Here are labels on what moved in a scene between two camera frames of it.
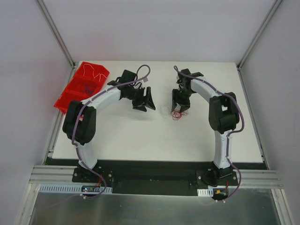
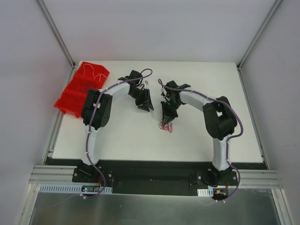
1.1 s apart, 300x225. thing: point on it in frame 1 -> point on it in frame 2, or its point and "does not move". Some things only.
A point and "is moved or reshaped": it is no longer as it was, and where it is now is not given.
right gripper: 181,101 -> 169,111
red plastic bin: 87,79 does not move
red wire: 176,114 is moved or reshaped
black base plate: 153,177 does not move
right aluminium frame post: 269,16 does not move
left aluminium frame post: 52,26 does not move
